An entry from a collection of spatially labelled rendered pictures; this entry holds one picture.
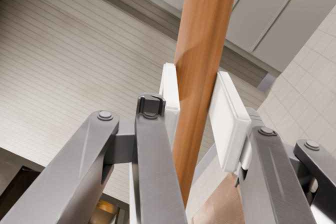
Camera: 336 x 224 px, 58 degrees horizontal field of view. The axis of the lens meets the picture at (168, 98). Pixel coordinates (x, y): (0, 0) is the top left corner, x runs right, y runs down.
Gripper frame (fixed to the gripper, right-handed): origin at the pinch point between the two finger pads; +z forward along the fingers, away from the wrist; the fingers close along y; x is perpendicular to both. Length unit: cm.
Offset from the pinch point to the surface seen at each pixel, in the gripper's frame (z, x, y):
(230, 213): 137, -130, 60
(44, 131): 320, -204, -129
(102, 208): 149, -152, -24
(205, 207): 164, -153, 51
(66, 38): 318, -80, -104
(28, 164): 152, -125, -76
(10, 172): 139, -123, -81
